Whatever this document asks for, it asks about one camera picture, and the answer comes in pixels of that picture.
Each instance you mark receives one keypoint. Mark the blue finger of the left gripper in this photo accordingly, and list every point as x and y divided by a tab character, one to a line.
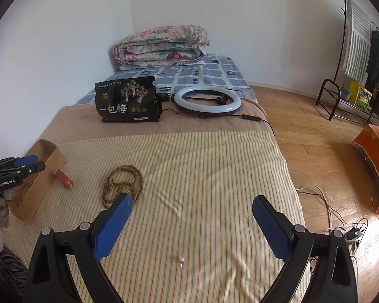
29	168
25	160

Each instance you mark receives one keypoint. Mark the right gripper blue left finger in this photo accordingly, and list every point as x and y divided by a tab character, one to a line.
49	278

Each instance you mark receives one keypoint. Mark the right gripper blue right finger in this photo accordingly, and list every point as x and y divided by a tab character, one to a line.
333	278

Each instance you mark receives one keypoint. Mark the open cardboard box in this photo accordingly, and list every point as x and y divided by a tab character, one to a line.
28	196

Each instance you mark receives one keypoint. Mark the white power strip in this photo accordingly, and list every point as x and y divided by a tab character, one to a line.
353	236

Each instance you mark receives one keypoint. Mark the brown bed cover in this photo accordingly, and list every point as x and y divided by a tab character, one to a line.
82	122

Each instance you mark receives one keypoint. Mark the small pearl earring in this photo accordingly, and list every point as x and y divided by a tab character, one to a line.
181	260

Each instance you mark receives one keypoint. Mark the striped yellow bed blanket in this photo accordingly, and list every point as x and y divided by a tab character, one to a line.
196	203

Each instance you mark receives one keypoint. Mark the black snack bag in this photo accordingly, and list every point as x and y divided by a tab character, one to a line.
128	100

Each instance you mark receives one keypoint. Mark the black clothes rack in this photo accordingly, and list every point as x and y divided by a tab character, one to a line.
333	94

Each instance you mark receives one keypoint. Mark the yellow crate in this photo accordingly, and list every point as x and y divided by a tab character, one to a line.
359	96

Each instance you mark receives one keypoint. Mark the folded floral quilt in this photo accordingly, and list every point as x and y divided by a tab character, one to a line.
163	46

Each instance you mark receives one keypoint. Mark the blue checkered bed sheet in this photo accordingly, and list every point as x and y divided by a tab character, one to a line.
213	71

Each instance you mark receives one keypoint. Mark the striped hanging towel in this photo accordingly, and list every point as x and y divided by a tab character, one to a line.
357	43

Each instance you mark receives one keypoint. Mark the red strap wristwatch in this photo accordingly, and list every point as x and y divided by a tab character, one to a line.
64	179

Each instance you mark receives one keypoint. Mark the white ring light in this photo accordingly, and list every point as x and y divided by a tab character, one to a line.
209	101

